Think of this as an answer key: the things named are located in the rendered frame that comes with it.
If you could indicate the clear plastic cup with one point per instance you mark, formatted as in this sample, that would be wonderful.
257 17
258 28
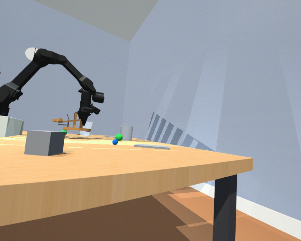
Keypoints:
88 125

